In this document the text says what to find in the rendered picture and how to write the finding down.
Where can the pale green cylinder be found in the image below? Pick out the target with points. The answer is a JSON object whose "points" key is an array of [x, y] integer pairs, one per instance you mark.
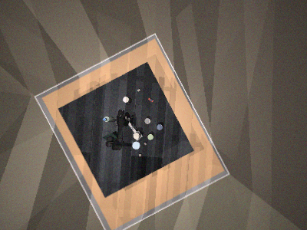
{"points": [[150, 136]]}

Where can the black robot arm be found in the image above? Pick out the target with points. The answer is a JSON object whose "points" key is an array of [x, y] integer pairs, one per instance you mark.
{"points": [[121, 121]]}

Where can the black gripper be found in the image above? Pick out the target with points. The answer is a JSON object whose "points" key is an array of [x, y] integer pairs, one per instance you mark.
{"points": [[127, 115]]}

